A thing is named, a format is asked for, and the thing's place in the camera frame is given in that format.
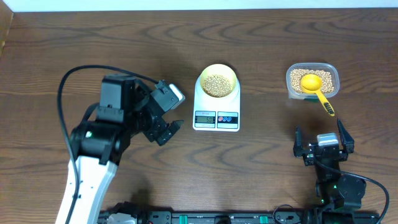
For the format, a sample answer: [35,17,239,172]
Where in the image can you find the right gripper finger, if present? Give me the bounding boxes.
[337,119,354,154]
[293,126,303,157]

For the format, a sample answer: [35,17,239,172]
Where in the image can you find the yellow measuring scoop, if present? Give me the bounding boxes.
[300,74,335,116]

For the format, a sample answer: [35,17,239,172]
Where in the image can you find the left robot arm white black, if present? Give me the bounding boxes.
[56,74,185,223]

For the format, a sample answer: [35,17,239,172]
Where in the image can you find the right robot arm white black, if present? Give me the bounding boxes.
[293,120,366,223]

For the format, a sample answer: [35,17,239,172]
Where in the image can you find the white digital kitchen scale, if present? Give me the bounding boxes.
[192,75,241,132]

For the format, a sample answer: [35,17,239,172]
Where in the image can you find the soybeans in yellow bowl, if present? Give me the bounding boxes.
[203,75,232,98]

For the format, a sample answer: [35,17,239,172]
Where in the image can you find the yellow bowl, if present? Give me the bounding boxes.
[199,64,238,97]

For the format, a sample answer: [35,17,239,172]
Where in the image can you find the clear container of soybeans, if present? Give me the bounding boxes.
[286,62,340,100]

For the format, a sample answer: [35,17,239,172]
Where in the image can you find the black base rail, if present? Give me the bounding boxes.
[99,202,381,224]

